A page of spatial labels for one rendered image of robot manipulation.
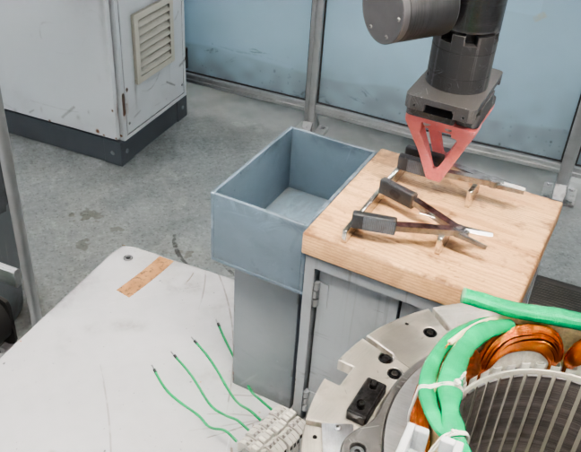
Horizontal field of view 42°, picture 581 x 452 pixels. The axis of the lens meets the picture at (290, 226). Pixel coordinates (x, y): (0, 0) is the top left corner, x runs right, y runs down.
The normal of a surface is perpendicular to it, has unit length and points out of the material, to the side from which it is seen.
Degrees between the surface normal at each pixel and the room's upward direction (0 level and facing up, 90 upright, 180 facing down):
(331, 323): 90
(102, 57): 90
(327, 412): 0
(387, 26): 90
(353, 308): 90
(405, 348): 0
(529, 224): 0
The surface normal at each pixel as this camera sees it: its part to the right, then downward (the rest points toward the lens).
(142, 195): 0.06, -0.81
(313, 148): -0.47, 0.49
